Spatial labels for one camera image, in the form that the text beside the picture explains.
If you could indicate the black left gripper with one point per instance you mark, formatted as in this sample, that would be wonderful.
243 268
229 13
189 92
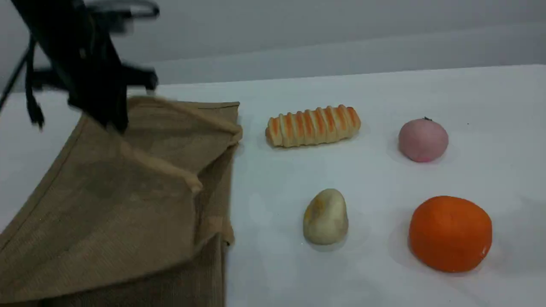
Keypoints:
89 72

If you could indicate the brown jute tote bag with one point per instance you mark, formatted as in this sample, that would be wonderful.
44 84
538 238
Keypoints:
128 221

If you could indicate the long striped bread roll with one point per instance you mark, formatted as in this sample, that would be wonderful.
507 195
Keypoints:
313 126

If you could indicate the pink peach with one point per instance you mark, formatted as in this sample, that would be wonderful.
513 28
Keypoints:
423 141

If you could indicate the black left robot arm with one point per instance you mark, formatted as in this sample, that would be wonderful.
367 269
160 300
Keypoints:
47 19

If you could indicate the pale yellow mango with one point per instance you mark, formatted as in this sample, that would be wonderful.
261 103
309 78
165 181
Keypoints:
326 218

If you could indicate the orange fruit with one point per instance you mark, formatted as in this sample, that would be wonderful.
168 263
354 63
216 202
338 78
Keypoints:
450 234

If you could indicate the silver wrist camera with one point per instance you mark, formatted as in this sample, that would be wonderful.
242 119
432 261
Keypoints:
128 9

